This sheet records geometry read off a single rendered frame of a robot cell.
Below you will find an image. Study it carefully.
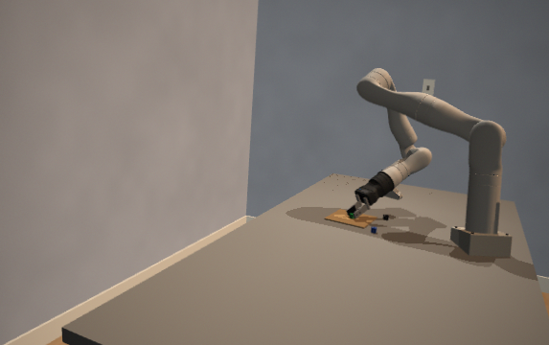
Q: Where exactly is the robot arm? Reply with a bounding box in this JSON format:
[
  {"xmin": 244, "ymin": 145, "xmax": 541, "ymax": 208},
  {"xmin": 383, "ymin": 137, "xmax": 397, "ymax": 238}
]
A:
[{"xmin": 356, "ymin": 68, "xmax": 506, "ymax": 234}]

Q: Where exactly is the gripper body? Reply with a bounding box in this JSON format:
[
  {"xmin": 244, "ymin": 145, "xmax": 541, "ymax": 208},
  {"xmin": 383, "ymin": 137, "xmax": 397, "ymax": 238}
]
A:
[{"xmin": 355, "ymin": 166, "xmax": 402, "ymax": 206}]

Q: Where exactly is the tan square mat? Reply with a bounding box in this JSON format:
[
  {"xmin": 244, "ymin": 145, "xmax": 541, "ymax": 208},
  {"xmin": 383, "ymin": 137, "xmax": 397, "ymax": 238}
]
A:
[{"xmin": 324, "ymin": 209, "xmax": 377, "ymax": 228}]

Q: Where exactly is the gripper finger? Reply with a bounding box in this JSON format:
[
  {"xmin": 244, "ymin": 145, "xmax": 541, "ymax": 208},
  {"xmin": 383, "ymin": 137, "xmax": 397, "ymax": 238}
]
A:
[
  {"xmin": 346, "ymin": 194, "xmax": 362, "ymax": 216},
  {"xmin": 353, "ymin": 197, "xmax": 370, "ymax": 219}
]

